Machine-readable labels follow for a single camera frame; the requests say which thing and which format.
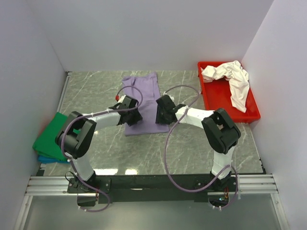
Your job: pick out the black base beam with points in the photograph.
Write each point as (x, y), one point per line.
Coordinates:
(145, 188)

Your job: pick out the red plastic bin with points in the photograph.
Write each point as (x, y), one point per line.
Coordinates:
(216, 94)

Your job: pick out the blue folded t-shirt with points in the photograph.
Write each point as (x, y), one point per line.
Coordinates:
(47, 160)

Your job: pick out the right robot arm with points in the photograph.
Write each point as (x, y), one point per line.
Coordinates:
(221, 131)

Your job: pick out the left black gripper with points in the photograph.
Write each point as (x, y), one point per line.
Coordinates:
(137, 117)

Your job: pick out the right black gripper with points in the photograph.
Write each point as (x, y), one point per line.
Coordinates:
(158, 119)

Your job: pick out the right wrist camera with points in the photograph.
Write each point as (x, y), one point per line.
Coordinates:
(171, 97)

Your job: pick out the purple t-shirt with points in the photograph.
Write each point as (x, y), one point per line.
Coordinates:
(148, 86)

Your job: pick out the aluminium rail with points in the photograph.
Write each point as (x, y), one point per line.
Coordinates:
(58, 185)

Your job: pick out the white t-shirt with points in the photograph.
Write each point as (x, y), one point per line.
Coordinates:
(237, 77)

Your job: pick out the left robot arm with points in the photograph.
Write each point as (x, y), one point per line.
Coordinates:
(75, 136)

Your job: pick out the green folded t-shirt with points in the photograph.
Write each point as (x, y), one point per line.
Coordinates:
(45, 144)

